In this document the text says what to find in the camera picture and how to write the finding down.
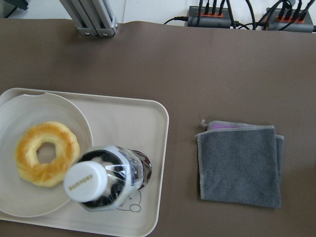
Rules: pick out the tea bottle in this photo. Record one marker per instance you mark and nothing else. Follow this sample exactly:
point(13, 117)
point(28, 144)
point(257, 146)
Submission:
point(105, 177)

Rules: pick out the beige tray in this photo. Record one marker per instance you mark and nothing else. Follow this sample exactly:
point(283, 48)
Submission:
point(137, 124)

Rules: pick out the dark grey cloth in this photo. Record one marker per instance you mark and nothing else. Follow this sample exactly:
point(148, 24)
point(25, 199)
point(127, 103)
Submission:
point(240, 163)

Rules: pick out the yellow glazed donut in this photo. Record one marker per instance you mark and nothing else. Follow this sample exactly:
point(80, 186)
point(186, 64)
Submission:
point(67, 150)

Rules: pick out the grey usb hub left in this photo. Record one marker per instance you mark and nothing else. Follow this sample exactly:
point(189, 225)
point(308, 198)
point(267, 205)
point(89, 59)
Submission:
point(210, 20)

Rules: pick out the grey usb hub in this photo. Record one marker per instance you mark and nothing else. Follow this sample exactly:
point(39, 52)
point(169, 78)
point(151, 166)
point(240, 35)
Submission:
point(210, 20)
point(272, 22)

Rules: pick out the white plate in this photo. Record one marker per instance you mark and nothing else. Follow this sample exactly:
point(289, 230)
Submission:
point(19, 110)

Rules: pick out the grey usb hub right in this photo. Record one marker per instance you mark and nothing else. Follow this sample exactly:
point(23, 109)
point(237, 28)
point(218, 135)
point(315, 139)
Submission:
point(272, 22)

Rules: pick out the aluminium frame post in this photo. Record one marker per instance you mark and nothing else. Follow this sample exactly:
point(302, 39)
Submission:
point(92, 17)

